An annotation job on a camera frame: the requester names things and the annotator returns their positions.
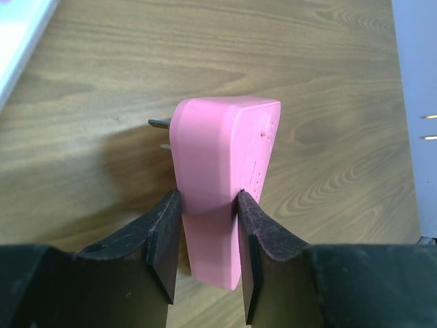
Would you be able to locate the pink triangular power strip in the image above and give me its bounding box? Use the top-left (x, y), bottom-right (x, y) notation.
top-left (150, 96), bottom-right (281, 290)

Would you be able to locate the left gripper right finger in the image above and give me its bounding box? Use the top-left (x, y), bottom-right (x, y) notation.
top-left (237, 191), bottom-right (436, 327)

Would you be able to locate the white multicolour power strip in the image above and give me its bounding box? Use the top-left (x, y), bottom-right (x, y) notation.
top-left (0, 0), bottom-right (59, 108)

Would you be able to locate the pink square plug adapter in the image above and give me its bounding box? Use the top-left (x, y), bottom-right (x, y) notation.
top-left (419, 114), bottom-right (437, 140)

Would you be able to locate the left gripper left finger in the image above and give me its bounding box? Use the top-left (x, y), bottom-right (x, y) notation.
top-left (1, 191), bottom-right (181, 327)

